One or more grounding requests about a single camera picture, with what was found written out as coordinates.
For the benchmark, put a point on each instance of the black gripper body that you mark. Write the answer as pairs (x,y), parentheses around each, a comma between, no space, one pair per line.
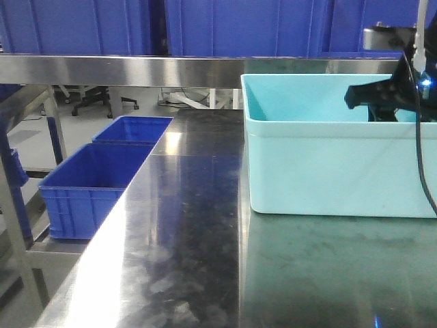
(405,89)

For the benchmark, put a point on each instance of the steel upper shelf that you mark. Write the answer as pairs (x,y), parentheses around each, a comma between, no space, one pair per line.
(146,71)

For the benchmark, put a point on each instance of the right large blue crate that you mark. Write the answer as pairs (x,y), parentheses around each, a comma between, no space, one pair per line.
(344,22)

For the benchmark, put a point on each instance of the large blue crate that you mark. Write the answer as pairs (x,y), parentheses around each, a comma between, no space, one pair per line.
(344,22)
(244,28)
(77,27)

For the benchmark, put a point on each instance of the light blue plastic tub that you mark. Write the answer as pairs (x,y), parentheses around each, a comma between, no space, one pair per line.
(309,154)

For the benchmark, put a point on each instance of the middle large blue crate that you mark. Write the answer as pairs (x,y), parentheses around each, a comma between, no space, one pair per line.
(244,28)

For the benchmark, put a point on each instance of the far small blue bin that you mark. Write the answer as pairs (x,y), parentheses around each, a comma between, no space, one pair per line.
(133,130)

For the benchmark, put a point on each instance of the small blue bin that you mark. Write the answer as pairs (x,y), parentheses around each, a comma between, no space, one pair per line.
(81,191)
(133,130)

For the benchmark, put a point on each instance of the black office chair base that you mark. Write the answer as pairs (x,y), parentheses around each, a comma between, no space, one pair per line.
(83,96)

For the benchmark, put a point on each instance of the left large blue crate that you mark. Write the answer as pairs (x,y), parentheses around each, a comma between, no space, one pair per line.
(77,27)

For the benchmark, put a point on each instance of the near small blue bin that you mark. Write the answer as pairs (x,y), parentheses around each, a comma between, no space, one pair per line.
(81,191)

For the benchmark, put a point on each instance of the steel shelf leg frame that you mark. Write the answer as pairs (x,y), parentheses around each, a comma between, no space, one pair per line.
(13,110)

